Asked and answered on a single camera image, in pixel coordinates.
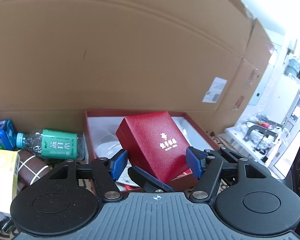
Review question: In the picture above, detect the small red jewelry box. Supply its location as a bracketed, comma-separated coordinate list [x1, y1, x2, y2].
[116, 111, 189, 183]

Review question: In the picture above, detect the yellow white medicine box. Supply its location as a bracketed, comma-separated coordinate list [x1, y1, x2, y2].
[0, 150, 20, 217]

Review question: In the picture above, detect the dark red storage box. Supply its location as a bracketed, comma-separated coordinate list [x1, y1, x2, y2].
[85, 110, 219, 191]

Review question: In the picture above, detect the green label water bottle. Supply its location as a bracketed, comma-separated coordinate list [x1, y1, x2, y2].
[16, 129, 85, 160]

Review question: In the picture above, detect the brown football shaped pouch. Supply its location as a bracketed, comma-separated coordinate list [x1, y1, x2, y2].
[18, 150, 50, 186]

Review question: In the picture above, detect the blue floss box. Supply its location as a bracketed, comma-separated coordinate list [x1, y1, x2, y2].
[0, 119, 17, 151]

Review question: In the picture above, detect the cardboard backdrop wall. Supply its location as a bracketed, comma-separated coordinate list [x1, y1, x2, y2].
[0, 0, 274, 133]

